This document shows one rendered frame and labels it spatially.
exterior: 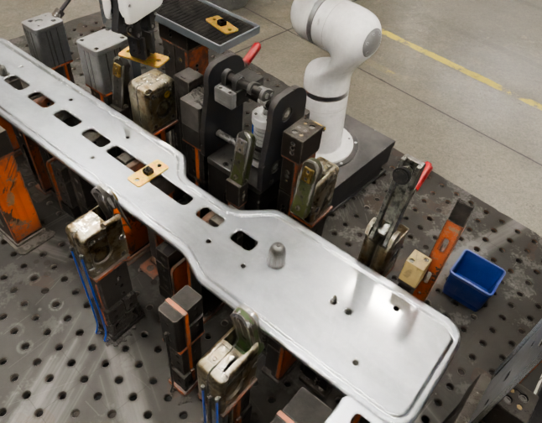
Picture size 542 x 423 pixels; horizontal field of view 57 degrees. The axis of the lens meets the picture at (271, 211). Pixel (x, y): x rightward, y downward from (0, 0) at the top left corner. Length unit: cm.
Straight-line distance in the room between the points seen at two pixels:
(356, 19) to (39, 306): 96
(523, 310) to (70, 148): 113
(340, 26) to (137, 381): 88
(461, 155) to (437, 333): 213
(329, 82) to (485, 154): 188
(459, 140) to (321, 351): 236
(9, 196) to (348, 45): 84
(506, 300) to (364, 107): 195
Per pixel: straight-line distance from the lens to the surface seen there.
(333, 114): 133
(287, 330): 83
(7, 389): 119
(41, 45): 150
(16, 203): 132
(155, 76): 120
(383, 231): 90
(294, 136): 97
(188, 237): 94
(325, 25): 120
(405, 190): 85
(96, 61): 127
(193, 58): 131
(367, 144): 148
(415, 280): 89
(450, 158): 291
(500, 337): 132
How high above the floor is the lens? 172
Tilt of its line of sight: 47 degrees down
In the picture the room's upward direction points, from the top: 6 degrees clockwise
